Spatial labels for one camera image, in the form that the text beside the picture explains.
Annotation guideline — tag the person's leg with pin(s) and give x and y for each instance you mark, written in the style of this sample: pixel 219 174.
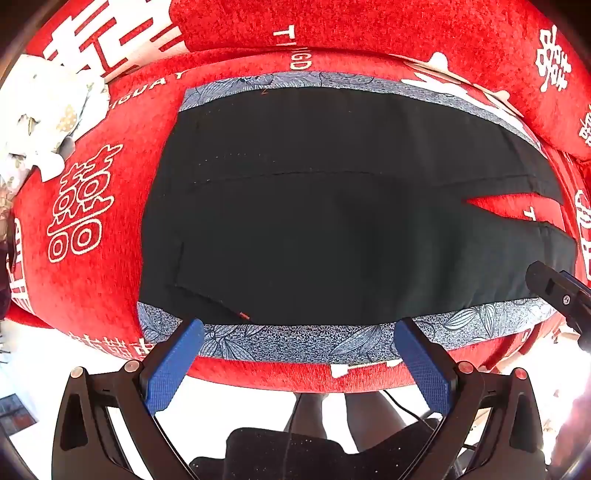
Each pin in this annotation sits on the person's leg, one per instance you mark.
pixel 374 420
pixel 307 413

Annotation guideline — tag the white floral cloth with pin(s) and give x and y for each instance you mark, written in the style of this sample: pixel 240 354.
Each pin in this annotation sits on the white floral cloth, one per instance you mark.
pixel 51 101

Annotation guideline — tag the black speckled mat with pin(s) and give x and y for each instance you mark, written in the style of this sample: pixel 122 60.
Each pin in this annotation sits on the black speckled mat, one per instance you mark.
pixel 286 454

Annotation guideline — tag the black pants with floral bands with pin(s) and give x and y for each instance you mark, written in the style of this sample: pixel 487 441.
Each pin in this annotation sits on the black pants with floral bands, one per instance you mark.
pixel 323 207

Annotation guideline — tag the red printed blanket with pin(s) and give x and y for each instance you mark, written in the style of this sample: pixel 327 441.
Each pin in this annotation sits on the red printed blanket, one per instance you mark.
pixel 92 277

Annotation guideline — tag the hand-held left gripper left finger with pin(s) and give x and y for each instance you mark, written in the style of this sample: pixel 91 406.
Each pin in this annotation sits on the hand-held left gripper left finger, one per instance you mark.
pixel 173 364

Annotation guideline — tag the dark purple cloth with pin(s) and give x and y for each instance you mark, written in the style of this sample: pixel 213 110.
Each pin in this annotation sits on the dark purple cloth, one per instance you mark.
pixel 3 277

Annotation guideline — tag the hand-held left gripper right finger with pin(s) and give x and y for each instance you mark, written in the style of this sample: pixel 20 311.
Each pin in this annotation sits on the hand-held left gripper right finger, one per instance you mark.
pixel 422 364

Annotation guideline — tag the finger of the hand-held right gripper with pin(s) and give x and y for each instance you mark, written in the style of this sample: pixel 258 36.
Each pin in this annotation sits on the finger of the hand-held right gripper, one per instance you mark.
pixel 551 286

